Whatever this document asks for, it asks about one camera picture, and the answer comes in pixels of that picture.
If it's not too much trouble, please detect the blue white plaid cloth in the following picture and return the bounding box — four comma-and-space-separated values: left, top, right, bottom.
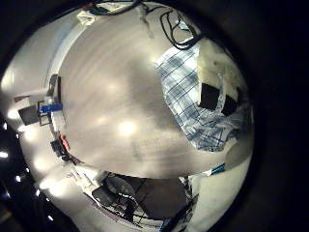
154, 43, 253, 153

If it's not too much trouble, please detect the dark brown chair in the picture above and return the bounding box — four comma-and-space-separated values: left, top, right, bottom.
91, 175, 194, 228

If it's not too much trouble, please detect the small red object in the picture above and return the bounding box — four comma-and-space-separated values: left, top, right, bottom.
59, 134, 70, 152

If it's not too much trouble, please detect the small blue box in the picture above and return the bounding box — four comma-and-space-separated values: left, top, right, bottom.
39, 102, 64, 114

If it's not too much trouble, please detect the black square panel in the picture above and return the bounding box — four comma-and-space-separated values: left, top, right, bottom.
17, 105, 41, 126

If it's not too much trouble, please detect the thick black cable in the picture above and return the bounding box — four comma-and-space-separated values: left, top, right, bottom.
159, 9, 203, 51

